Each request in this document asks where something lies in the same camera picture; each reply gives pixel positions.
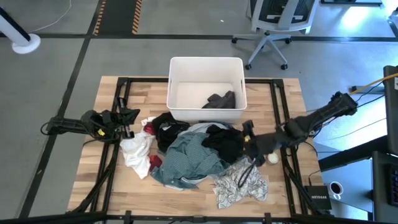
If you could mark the white plastic bin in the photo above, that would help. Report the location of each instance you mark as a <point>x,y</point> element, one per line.
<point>186,93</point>

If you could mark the black keyboard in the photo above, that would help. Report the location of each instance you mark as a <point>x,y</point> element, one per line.
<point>394,186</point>

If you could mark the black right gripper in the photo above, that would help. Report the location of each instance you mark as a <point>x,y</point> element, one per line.
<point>261,143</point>

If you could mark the black and white patterned cloth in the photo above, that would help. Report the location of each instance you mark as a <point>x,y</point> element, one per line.
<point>236,189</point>

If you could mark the black upright panel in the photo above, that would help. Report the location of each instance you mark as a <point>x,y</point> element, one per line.
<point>391,118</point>

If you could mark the white office chair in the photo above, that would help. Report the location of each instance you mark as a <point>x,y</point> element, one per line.
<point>280,15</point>

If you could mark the white pole stand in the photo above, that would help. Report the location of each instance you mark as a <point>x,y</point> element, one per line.
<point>26,43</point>

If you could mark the black side desk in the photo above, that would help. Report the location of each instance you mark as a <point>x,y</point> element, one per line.
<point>382,186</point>

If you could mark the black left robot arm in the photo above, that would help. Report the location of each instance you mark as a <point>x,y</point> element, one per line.
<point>68,124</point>

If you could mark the black Netgear switch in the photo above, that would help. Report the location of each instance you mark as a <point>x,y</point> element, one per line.
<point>317,197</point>

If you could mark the maroon garment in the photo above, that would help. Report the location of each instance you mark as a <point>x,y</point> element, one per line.
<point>155,161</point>

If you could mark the white coffee mug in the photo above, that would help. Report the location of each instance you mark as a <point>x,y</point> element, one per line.
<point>335,188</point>

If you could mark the black hazard-striped floor mat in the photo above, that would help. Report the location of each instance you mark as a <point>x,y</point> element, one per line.
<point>118,15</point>

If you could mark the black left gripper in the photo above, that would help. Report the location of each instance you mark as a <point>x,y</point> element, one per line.
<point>121,104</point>

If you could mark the dark grey garment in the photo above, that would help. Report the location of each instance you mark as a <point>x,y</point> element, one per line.
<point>220,101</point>

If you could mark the plain black garment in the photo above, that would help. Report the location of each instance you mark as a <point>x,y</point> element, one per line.
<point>224,143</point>

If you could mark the black garment with white label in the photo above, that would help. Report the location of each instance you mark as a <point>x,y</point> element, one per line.
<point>169,133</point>

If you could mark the black metal table frame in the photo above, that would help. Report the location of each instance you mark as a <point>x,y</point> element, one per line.
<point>143,80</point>

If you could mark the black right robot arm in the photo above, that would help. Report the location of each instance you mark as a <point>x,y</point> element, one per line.
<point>323,113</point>

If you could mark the teal patterned shirt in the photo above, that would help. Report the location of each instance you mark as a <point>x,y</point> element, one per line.
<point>186,158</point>

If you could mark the thin white shirt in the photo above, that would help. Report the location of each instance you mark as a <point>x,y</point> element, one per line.
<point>136,152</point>

